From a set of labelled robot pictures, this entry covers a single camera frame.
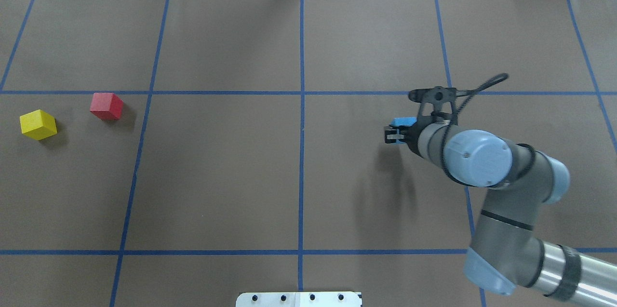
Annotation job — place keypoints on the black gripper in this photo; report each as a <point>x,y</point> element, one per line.
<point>411,135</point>

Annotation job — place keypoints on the blue wooden block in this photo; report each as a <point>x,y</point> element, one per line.
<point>403,122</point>

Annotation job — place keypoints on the red wooden block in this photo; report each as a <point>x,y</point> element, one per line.
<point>106,106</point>

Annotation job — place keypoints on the yellow wooden block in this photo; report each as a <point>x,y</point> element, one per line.
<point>38,125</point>

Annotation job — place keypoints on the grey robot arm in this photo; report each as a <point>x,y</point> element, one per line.
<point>504,253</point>

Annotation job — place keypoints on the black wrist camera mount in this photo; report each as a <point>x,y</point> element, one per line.
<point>436,104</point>

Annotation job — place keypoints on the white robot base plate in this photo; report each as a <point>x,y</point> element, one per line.
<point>300,299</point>

